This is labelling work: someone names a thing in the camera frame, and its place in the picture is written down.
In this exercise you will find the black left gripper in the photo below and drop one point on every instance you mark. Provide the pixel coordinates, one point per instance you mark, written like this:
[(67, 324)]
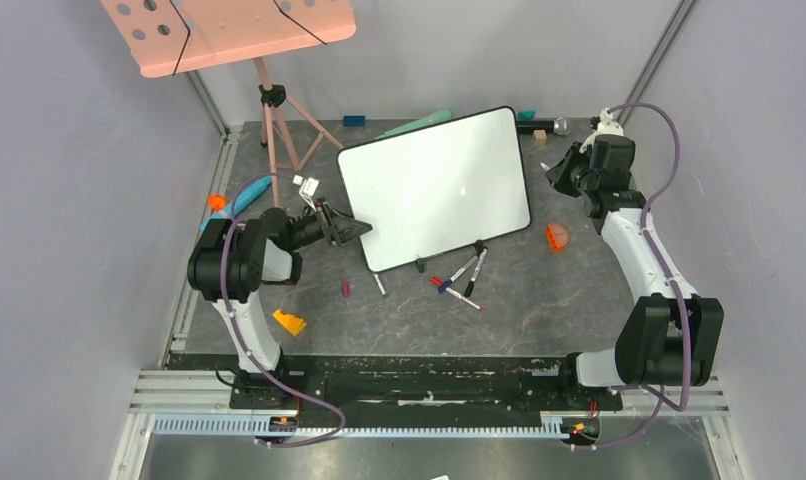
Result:
[(341, 228)]

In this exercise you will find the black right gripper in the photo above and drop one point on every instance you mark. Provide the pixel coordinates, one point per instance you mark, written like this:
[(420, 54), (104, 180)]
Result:
[(571, 174)]

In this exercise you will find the white whiteboard black frame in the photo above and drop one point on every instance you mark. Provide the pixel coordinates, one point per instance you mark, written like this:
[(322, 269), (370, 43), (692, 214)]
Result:
[(438, 188)]

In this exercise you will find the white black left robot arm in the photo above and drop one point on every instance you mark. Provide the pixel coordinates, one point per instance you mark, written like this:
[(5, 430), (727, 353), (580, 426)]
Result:
[(232, 260)]

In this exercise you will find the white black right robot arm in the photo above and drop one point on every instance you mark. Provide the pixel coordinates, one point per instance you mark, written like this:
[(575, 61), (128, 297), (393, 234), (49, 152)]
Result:
[(670, 337)]

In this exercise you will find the green whiteboard marker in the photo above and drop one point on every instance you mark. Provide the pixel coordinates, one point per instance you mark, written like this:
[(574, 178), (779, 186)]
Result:
[(383, 291)]

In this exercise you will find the blue whiteboard marker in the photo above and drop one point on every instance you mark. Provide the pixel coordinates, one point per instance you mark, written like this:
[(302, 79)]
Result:
[(459, 272)]

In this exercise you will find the black whiteboard marker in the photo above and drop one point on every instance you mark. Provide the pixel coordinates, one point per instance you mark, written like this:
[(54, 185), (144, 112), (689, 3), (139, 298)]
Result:
[(478, 266)]

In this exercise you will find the small wooden cube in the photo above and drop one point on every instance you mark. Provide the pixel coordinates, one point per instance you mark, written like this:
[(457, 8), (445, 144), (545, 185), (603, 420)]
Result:
[(540, 137)]

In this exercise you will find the orange semicircle toy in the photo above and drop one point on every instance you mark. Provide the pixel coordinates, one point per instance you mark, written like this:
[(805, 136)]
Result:
[(557, 237)]

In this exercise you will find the teal small block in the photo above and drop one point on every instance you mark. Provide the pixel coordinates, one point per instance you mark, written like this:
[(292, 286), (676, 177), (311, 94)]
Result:
[(526, 115)]

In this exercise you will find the blue rectangular block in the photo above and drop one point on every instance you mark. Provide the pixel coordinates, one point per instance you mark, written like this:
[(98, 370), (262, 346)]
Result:
[(354, 120)]

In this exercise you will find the yellow stepped wedge block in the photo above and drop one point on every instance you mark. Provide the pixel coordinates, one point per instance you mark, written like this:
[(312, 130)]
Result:
[(293, 324)]

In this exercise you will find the orange small toy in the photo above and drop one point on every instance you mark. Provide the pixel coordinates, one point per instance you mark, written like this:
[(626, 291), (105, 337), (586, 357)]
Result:
[(217, 203)]

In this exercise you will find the teal flat piece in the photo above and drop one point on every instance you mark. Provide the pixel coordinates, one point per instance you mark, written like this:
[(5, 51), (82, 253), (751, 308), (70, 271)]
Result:
[(436, 117)]

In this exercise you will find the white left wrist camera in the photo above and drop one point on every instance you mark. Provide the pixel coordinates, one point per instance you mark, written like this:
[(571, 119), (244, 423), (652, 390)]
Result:
[(307, 187)]

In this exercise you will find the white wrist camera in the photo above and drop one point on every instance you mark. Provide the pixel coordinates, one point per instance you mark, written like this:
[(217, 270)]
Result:
[(307, 187), (606, 125)]

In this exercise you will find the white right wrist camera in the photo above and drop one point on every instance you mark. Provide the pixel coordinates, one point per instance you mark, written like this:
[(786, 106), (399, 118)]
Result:
[(606, 125)]

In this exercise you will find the blue toy recorder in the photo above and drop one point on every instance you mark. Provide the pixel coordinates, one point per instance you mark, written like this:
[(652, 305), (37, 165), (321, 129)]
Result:
[(243, 200)]

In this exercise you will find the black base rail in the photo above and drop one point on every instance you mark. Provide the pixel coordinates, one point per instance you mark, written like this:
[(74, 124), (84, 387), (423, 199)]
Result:
[(420, 391)]

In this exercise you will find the white toothed cable rail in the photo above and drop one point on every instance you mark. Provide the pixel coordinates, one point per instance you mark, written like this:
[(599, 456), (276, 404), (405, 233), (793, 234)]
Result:
[(267, 426)]

